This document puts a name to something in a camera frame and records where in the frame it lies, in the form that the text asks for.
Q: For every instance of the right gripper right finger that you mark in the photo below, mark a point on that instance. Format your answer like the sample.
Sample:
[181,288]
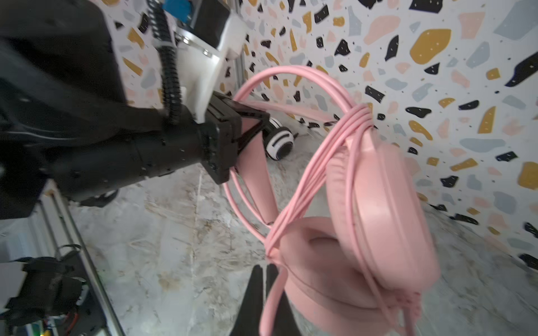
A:
[284,322]

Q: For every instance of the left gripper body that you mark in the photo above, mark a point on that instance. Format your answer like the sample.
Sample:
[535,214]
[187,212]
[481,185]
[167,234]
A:
[65,116]

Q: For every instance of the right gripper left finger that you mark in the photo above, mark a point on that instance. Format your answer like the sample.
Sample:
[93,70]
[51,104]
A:
[249,314]

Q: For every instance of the pink headphones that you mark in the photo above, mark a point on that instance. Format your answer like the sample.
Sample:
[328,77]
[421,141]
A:
[352,246]

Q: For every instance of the white black headphones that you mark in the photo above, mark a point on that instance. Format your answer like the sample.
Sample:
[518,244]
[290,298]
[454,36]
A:
[278,141]

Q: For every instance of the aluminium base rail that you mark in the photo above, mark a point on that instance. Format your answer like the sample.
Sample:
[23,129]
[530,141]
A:
[36,222]

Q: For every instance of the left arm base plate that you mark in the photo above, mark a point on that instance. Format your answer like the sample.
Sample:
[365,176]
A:
[50,295]

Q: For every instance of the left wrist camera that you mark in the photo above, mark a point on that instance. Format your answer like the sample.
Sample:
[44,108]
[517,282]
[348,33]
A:
[208,33]

